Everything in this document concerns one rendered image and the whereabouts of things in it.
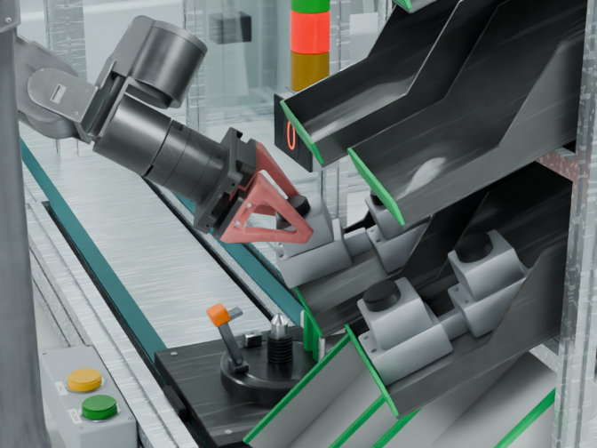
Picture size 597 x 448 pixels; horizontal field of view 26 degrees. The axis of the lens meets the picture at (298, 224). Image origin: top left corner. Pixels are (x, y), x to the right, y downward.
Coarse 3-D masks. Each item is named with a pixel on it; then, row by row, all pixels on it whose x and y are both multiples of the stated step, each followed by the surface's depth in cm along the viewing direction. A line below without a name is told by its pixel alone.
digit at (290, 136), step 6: (288, 120) 164; (288, 126) 165; (288, 132) 165; (294, 132) 163; (288, 138) 165; (294, 138) 163; (288, 144) 166; (294, 144) 164; (288, 150) 166; (294, 150) 164; (294, 156) 164
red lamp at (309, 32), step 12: (324, 12) 158; (300, 24) 158; (312, 24) 158; (324, 24) 158; (300, 36) 159; (312, 36) 158; (324, 36) 159; (300, 48) 159; (312, 48) 159; (324, 48) 159
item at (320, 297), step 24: (528, 168) 112; (480, 192) 112; (432, 216) 112; (456, 216) 112; (432, 240) 113; (456, 240) 113; (360, 264) 122; (408, 264) 113; (432, 264) 113; (312, 288) 122; (336, 288) 120; (360, 288) 118; (312, 312) 118; (336, 312) 113; (360, 312) 114
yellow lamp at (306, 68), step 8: (296, 56) 160; (304, 56) 159; (312, 56) 159; (320, 56) 159; (328, 56) 160; (296, 64) 160; (304, 64) 160; (312, 64) 159; (320, 64) 160; (328, 64) 161; (296, 72) 161; (304, 72) 160; (312, 72) 160; (320, 72) 160; (328, 72) 161; (296, 80) 161; (304, 80) 160; (312, 80) 160; (296, 88) 161; (304, 88) 161
